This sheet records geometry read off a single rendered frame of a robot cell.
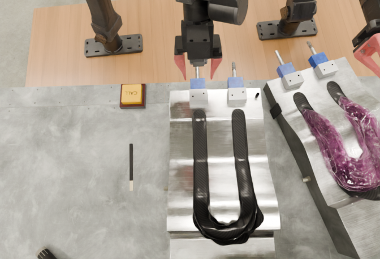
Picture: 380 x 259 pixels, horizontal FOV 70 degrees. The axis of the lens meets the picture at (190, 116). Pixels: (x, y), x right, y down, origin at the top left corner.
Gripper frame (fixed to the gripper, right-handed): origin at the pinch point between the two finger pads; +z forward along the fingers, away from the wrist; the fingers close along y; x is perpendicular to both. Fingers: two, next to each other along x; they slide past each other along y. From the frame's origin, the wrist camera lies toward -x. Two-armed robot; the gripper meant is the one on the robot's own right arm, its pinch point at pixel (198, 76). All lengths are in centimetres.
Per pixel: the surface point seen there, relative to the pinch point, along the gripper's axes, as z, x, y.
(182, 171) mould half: 20.6, -13.2, -4.7
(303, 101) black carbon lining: 14.4, 6.5, 31.0
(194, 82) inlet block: 7.5, 7.8, -1.1
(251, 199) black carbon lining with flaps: 22.3, -20.7, 12.0
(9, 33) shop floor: 43, 128, -132
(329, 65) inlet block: 6.7, 13.6, 38.8
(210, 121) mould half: 14.4, -1.0, 3.1
